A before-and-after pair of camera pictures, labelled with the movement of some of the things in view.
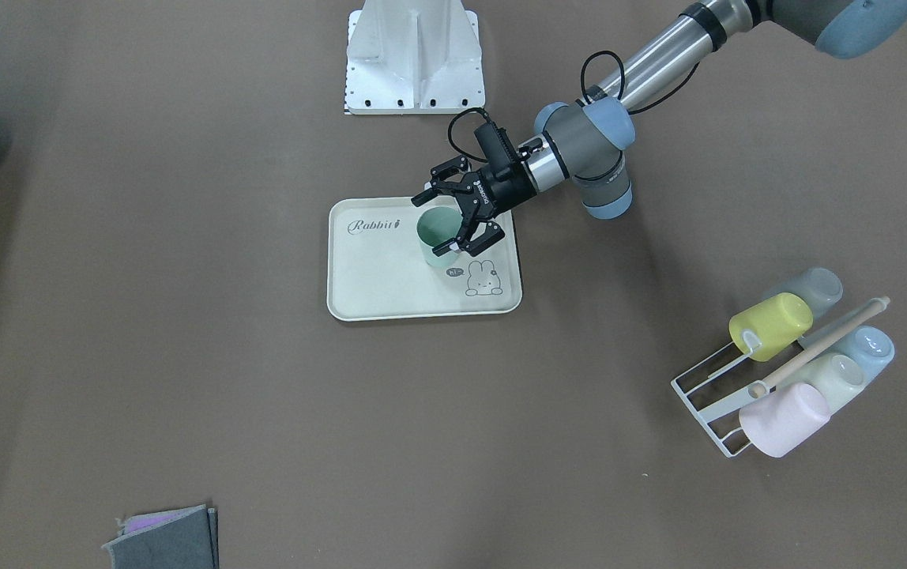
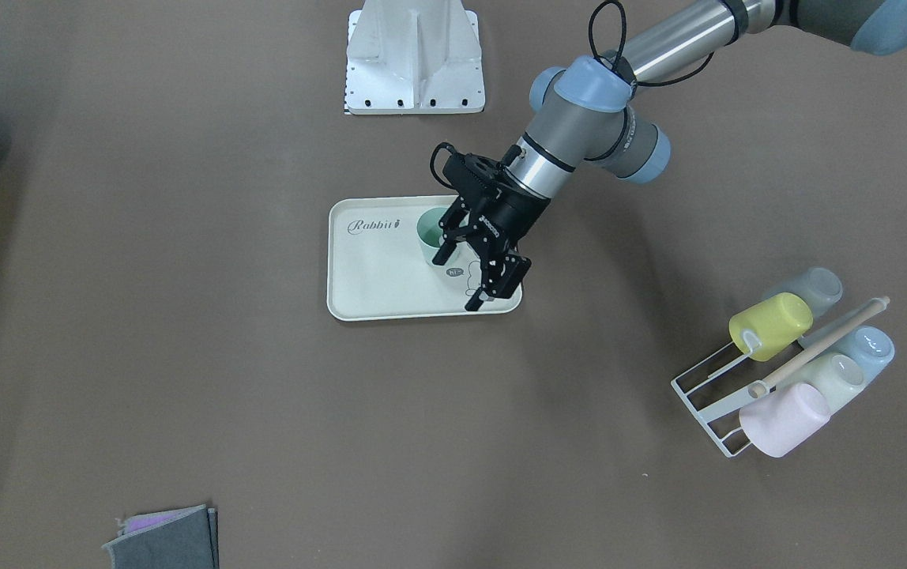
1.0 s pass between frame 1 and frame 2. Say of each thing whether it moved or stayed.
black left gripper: moved
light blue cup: stayed
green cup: stayed
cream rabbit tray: stayed
